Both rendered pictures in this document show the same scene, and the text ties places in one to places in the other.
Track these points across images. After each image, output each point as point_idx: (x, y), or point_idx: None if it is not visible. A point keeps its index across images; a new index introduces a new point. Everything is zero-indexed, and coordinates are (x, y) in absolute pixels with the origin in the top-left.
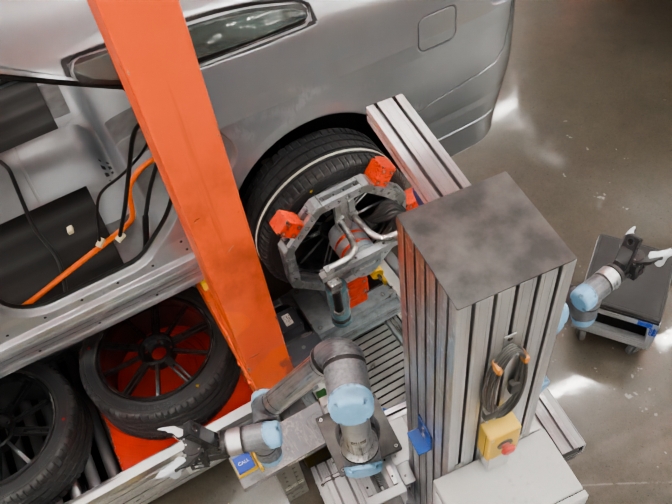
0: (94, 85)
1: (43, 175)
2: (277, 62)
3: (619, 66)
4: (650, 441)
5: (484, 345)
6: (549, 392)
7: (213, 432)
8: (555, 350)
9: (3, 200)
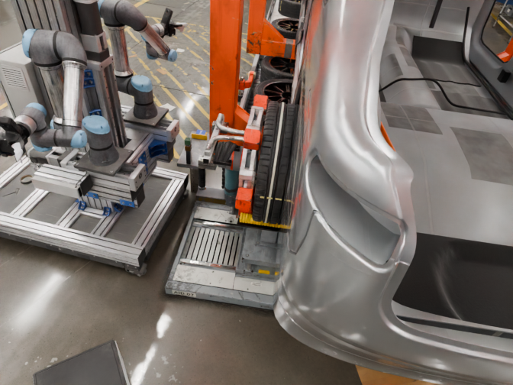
0: None
1: (401, 95)
2: (315, 14)
3: None
4: (24, 341)
5: None
6: (68, 186)
7: (165, 24)
8: (127, 347)
9: (393, 86)
